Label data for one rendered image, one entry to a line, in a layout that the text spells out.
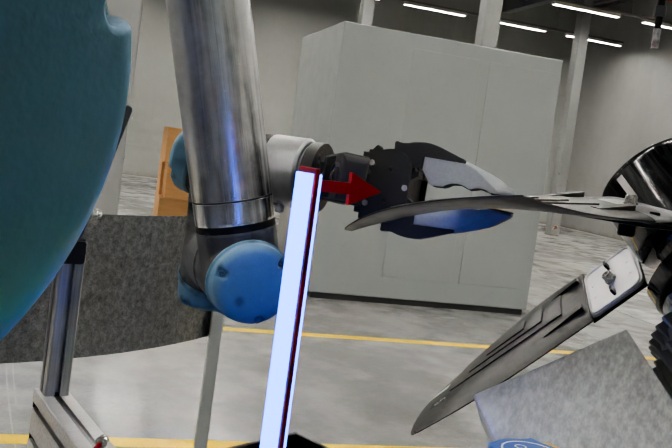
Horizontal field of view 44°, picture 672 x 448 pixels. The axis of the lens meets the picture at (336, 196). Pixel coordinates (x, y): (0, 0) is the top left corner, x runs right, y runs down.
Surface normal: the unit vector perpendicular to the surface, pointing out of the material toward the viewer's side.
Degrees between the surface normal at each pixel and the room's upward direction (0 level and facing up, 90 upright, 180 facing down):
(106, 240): 90
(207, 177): 100
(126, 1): 90
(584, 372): 55
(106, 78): 97
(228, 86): 89
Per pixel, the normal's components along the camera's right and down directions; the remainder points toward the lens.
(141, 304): 0.82, 0.14
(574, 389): -0.23, -0.57
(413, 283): 0.28, 0.09
